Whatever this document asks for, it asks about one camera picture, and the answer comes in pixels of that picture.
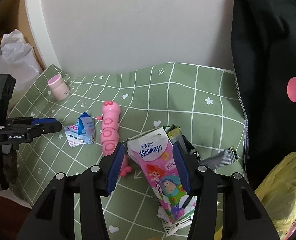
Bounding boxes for pink caterpillar toy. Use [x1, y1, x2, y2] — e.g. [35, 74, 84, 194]
[95, 100, 133, 178]

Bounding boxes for yellow plastic trash bag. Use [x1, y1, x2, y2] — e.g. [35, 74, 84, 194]
[255, 152, 296, 239]

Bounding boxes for grey sachet wrappers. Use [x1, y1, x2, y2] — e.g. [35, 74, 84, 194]
[166, 125, 237, 170]

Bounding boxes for pink lidded jar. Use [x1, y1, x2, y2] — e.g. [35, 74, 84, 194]
[48, 74, 70, 101]

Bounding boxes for blue white wrapper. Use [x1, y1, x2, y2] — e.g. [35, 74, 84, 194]
[64, 112, 96, 148]

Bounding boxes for green checkered bed sheet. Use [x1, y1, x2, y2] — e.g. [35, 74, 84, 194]
[7, 62, 250, 240]

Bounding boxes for Kleenex tissue pack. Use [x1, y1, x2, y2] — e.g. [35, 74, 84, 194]
[127, 128, 197, 236]

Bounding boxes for white headboard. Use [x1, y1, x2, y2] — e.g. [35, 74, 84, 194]
[25, 0, 233, 75]

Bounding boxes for white plastic bag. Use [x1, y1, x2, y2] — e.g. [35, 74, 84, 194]
[0, 29, 44, 111]

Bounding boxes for black pink-print sweatshirt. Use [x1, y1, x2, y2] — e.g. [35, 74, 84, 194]
[232, 0, 296, 187]

